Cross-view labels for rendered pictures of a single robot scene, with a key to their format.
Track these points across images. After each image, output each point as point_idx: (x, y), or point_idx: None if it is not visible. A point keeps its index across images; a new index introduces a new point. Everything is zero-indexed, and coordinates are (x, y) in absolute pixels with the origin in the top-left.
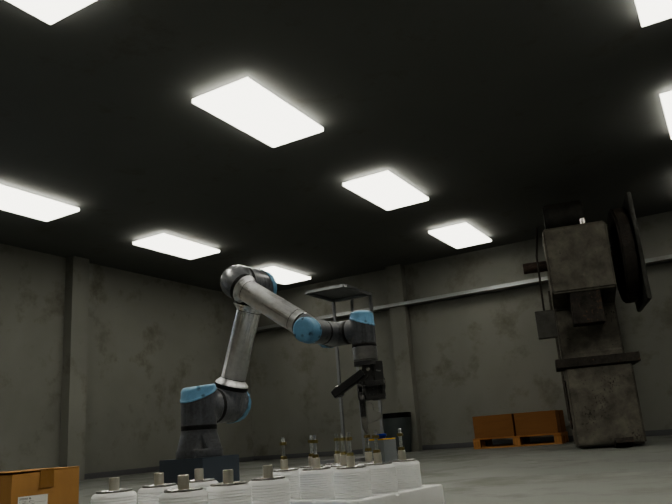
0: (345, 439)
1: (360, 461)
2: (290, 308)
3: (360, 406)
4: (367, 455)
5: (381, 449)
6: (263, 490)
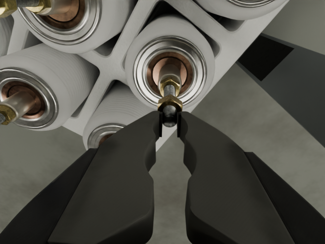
0: (2, 17)
1: (193, 48)
2: None
3: (29, 207)
4: (158, 79)
5: (314, 122)
6: None
